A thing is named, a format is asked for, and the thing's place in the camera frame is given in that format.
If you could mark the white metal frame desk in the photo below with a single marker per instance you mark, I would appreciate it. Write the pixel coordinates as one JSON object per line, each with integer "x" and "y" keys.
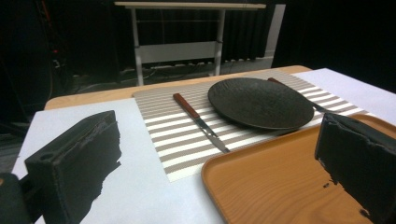
{"x": 186, "y": 40}

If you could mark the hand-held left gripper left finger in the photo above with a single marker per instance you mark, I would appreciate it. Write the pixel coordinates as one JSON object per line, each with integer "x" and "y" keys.
{"x": 73, "y": 155}

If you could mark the dark round plate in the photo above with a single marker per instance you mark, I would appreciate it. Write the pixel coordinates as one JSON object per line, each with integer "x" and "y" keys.
{"x": 260, "y": 102}

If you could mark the white paper sheet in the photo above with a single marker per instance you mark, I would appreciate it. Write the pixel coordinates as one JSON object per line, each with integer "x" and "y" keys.
{"x": 134, "y": 186}
{"x": 351, "y": 90}

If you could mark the orange wooden tray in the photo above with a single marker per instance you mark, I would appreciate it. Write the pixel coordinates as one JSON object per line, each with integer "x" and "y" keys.
{"x": 274, "y": 177}

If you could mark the striped placemat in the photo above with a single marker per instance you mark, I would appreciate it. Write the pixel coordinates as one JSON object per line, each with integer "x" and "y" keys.
{"x": 183, "y": 133}

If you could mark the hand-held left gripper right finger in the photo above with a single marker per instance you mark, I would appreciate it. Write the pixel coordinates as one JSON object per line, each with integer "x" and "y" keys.
{"x": 358, "y": 149}

